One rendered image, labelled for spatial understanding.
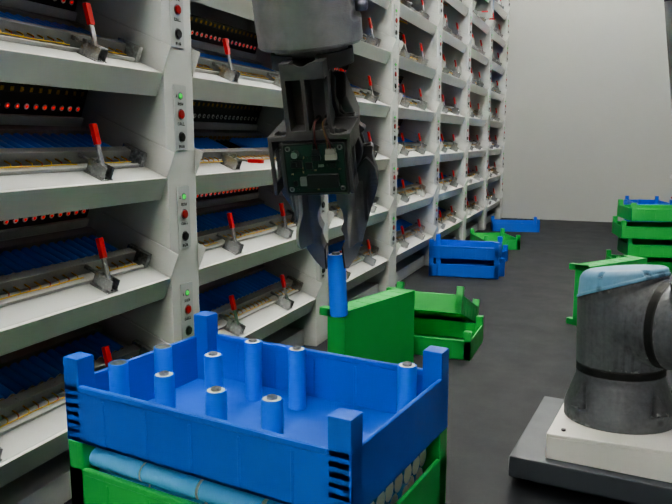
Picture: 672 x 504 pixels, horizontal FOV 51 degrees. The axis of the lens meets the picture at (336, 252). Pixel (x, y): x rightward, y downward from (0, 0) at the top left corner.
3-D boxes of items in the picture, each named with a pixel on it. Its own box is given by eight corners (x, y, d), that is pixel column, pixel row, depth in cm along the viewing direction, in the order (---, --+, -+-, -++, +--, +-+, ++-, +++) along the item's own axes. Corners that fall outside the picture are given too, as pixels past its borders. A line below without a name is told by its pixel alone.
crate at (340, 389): (448, 426, 68) (450, 347, 67) (349, 525, 51) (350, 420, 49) (207, 375, 82) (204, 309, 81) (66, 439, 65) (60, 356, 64)
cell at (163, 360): (163, 350, 69) (165, 412, 70) (175, 345, 71) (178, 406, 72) (149, 347, 70) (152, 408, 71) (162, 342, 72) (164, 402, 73)
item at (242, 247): (310, 246, 199) (327, 202, 195) (191, 288, 143) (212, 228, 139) (251, 217, 204) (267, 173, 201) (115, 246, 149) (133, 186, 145)
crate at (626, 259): (643, 316, 238) (622, 311, 245) (647, 257, 235) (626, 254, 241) (586, 329, 222) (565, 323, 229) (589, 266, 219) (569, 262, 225)
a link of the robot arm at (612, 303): (604, 346, 136) (606, 257, 134) (694, 364, 122) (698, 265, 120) (558, 361, 126) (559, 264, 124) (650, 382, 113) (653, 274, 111)
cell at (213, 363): (227, 413, 70) (226, 351, 69) (216, 419, 68) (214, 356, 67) (213, 410, 71) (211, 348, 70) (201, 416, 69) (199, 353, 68)
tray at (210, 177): (309, 179, 196) (321, 148, 193) (188, 196, 140) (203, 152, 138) (250, 151, 201) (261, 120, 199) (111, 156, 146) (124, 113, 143)
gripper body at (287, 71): (272, 203, 61) (253, 62, 56) (292, 173, 69) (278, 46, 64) (358, 200, 59) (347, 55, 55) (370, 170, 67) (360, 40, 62)
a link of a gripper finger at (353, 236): (337, 288, 65) (320, 195, 62) (346, 261, 71) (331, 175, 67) (370, 286, 65) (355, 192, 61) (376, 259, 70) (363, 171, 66)
